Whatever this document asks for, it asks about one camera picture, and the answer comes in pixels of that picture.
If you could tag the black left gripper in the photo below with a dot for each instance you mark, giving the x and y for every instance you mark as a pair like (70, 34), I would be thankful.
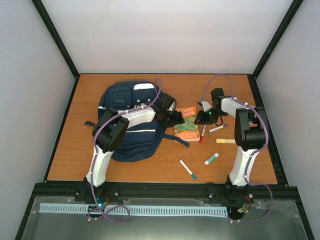
(176, 119)

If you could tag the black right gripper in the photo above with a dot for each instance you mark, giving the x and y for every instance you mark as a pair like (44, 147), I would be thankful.
(203, 120)

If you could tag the orange Treehouse paperback book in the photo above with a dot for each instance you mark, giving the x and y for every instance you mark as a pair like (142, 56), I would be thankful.
(188, 131)

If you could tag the navy blue student backpack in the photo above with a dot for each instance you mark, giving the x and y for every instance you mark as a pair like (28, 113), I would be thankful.
(126, 94)

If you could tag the green capped white marker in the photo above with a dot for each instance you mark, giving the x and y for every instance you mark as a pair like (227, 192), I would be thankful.
(187, 169)

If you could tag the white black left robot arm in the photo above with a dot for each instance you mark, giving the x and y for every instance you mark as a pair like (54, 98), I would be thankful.
(129, 136)

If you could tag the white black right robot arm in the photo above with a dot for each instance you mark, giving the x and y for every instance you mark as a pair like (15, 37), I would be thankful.
(251, 135)

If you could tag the red capped white marker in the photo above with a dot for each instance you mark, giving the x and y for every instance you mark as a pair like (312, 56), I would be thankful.
(202, 133)

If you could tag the purple capped white marker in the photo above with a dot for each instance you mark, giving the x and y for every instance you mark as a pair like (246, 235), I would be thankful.
(218, 128)

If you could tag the yellow highlighter pen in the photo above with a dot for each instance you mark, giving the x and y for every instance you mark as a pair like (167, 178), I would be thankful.
(225, 141)

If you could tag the green white glue stick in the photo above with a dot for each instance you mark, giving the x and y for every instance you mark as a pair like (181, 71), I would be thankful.
(211, 158)

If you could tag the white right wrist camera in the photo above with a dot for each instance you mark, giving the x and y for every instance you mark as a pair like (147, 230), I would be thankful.
(205, 105)

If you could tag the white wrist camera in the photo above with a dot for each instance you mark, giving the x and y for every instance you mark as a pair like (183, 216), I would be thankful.
(172, 107)
(205, 105)

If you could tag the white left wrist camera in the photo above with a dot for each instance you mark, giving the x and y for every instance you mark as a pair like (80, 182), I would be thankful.
(172, 107)

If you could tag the metal front base plate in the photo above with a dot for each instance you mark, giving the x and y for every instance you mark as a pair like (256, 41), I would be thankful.
(263, 220)

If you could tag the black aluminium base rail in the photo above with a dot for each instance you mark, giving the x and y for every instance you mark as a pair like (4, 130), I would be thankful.
(211, 193)

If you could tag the light blue slotted cable duct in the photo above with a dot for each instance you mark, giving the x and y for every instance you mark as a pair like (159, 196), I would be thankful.
(136, 210)

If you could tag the black right frame post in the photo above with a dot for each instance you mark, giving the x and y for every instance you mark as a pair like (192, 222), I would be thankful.
(280, 31)

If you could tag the black frame post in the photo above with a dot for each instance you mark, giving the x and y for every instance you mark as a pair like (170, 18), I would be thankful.
(280, 31)
(44, 15)

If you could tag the black left frame post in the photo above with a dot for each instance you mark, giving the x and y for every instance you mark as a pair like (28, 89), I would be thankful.
(44, 15)

